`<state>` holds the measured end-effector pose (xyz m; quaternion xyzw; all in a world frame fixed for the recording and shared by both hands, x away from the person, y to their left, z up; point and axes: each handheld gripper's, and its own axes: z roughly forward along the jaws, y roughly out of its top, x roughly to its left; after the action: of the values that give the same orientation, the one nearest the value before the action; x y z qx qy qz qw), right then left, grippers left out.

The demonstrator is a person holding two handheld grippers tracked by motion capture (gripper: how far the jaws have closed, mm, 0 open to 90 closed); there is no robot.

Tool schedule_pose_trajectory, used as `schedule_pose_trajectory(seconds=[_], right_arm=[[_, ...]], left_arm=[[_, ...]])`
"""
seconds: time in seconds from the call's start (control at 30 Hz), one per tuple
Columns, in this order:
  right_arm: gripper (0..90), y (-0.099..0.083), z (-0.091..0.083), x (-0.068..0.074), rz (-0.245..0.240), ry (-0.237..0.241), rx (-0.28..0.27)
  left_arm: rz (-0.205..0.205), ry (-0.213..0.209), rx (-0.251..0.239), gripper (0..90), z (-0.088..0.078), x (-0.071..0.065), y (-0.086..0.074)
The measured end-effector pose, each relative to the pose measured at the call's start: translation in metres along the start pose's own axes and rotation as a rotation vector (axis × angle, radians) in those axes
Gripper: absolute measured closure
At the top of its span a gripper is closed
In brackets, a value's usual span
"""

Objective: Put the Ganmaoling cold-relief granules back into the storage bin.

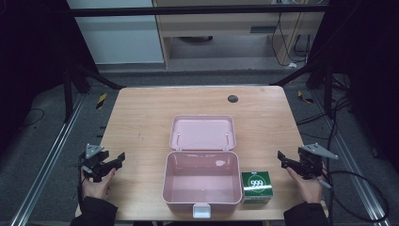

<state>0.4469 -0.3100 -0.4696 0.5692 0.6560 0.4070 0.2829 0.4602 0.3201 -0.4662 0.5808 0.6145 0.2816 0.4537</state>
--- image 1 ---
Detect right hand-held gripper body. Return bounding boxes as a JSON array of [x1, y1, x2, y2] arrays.
[[296, 142, 340, 181]]

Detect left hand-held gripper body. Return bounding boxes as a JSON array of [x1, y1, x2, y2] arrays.
[[78, 143, 111, 184]]

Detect person's right hand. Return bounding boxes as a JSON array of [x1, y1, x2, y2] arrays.
[[285, 166, 325, 205]]

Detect person's left hand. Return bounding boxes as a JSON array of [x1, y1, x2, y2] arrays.
[[80, 167, 118, 201]]

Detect green and white carton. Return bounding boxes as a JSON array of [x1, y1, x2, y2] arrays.
[[240, 170, 274, 205]]

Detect yellow and black tape strip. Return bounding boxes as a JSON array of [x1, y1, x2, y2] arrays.
[[95, 92, 108, 110], [296, 89, 314, 105]]

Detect black metal stand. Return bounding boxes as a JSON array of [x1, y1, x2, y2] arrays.
[[62, 60, 125, 124], [268, 57, 335, 120]]

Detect pink plastic box with lid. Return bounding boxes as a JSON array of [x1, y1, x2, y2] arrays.
[[161, 114, 244, 219]]

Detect white cabinet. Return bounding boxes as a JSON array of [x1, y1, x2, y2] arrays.
[[66, 0, 165, 66]]

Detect light wooden desk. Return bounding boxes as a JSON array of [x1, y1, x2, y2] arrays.
[[152, 0, 326, 68]]

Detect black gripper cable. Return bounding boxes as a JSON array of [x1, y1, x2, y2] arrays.
[[321, 169, 391, 223], [75, 161, 88, 205]]

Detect aluminium floor rail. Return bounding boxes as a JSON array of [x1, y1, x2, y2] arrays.
[[9, 93, 87, 226], [311, 89, 391, 226]]

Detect black floor cables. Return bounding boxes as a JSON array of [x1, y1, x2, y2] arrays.
[[295, 73, 352, 140]]

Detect thin black floor cable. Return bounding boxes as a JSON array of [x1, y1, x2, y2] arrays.
[[18, 107, 45, 130]]

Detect black hanging cables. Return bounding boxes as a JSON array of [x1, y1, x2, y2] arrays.
[[270, 11, 312, 68]]

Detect black horizontal frame bar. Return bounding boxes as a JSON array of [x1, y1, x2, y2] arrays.
[[66, 4, 329, 17]]

